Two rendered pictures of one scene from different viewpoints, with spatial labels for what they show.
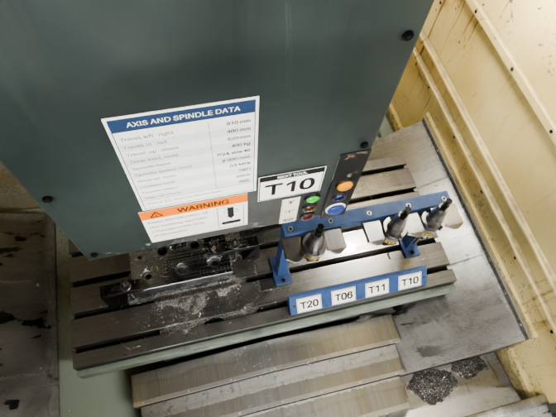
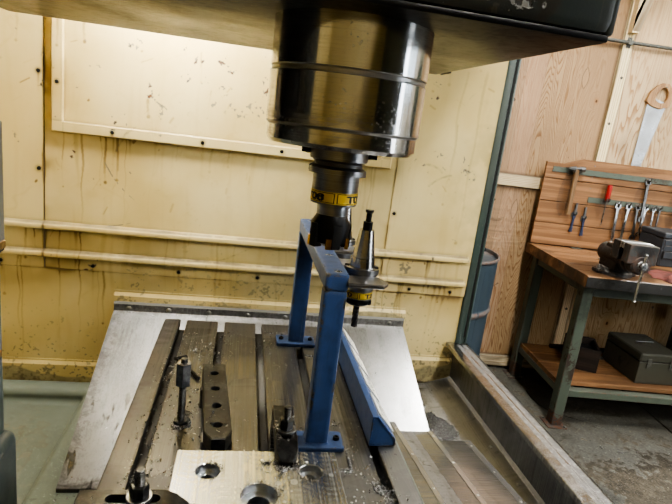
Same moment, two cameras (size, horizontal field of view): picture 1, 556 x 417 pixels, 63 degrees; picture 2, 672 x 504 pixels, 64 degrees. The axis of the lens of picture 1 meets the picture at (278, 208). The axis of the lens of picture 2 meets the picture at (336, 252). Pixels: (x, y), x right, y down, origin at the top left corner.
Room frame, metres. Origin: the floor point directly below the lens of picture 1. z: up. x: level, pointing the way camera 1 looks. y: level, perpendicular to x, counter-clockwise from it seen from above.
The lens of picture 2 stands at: (0.35, 0.82, 1.47)
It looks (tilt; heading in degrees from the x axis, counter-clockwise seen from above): 14 degrees down; 280
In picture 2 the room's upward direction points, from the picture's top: 7 degrees clockwise
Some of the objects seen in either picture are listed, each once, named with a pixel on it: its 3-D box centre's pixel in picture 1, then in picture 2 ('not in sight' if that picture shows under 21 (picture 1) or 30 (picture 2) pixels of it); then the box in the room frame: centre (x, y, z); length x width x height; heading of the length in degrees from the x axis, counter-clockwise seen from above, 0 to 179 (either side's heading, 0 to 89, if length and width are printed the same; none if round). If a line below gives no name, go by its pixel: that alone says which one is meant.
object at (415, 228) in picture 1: (413, 224); not in sight; (0.55, -0.36, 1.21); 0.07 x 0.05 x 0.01; 20
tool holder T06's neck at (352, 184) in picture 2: not in sight; (334, 188); (0.46, 0.25, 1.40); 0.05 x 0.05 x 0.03
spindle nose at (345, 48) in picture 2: not in sight; (347, 89); (0.46, 0.25, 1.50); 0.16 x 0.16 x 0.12
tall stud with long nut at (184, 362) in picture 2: not in sight; (182, 391); (0.74, 0.00, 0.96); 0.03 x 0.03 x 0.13
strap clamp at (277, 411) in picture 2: (237, 248); (283, 447); (0.51, 0.11, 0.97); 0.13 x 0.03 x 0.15; 110
